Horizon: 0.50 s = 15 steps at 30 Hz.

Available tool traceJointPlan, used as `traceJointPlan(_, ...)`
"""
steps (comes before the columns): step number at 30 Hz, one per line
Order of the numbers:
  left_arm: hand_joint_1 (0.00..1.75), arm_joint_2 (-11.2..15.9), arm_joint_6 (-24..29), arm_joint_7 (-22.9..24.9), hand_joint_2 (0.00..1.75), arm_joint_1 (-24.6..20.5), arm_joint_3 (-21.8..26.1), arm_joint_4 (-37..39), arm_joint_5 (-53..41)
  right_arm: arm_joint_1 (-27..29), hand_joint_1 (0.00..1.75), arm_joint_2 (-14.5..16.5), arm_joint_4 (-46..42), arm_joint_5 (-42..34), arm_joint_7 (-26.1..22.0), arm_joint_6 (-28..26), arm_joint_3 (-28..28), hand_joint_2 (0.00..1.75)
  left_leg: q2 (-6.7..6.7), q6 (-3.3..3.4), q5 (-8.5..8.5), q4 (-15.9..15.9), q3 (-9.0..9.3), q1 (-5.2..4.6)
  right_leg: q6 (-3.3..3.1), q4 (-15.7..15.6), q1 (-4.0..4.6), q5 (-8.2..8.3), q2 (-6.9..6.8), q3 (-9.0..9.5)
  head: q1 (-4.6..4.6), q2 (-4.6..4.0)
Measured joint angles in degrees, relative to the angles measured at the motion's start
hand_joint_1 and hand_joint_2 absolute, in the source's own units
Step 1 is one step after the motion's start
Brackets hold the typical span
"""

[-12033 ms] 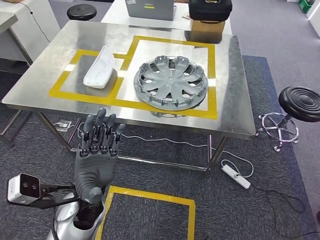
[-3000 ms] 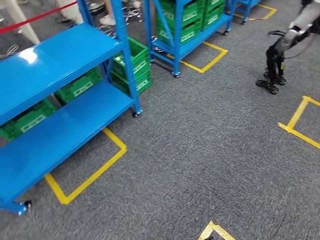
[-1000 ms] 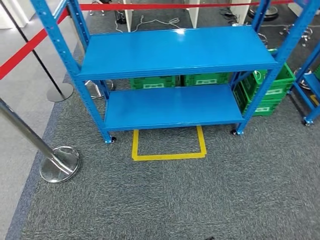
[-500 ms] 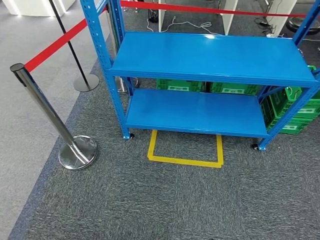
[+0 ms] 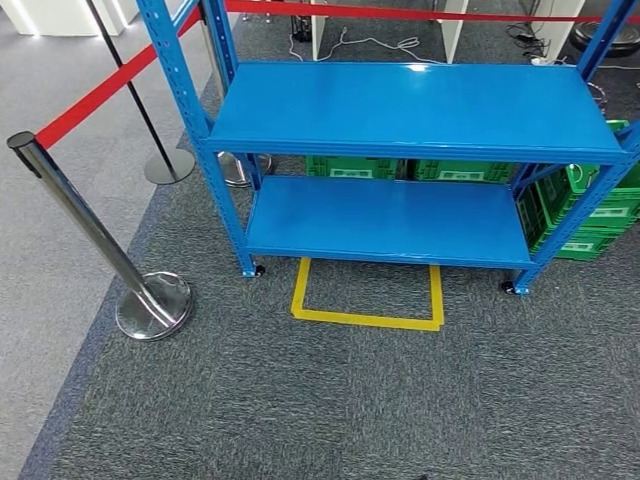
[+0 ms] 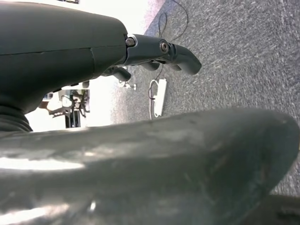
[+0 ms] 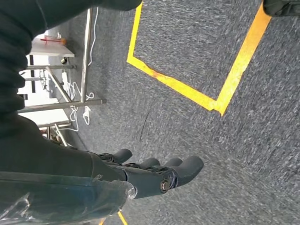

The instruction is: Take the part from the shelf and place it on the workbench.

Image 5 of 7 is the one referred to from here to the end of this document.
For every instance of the black round base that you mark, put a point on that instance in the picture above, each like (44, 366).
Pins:
(610, 40)

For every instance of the chrome chair base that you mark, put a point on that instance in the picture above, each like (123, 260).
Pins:
(598, 94)

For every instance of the blue metal shelf rack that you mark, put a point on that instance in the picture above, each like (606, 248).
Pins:
(410, 106)

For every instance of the black stanchion post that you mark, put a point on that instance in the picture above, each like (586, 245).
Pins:
(170, 166)

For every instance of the white desk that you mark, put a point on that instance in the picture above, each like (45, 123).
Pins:
(317, 30)
(560, 26)

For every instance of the white display plinth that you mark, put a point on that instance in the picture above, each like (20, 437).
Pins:
(60, 16)

